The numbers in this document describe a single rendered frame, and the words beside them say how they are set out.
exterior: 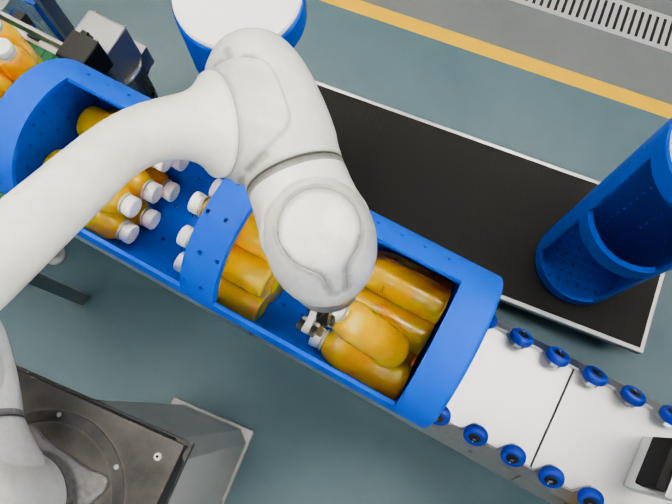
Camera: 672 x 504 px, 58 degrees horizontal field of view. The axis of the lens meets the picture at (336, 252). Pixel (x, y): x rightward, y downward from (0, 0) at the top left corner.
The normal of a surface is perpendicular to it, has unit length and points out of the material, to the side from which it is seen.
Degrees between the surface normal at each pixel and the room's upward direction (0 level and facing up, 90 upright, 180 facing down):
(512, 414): 0
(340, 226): 14
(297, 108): 25
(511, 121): 0
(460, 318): 7
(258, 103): 21
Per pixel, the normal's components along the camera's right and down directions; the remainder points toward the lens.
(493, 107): -0.02, -0.25
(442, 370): -0.22, 0.11
